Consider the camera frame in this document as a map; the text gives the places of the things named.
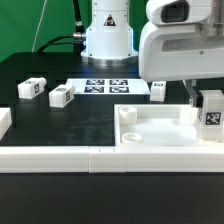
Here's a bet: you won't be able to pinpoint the white U-shaped obstacle fence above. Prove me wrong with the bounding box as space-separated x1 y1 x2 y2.
0 108 224 173

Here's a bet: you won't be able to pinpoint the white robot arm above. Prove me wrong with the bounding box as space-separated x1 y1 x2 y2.
81 0 224 104

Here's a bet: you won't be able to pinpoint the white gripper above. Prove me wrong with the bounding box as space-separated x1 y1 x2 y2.
139 22 224 108

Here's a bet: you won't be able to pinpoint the black cables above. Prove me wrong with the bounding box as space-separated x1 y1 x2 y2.
35 0 88 54

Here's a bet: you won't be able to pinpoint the white square tabletop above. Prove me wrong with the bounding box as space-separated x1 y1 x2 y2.
114 104 224 147

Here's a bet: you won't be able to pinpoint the thin white cable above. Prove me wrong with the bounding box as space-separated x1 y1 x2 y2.
31 0 48 53

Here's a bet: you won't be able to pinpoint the white marker base plate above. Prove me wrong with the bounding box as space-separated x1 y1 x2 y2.
66 78 150 95

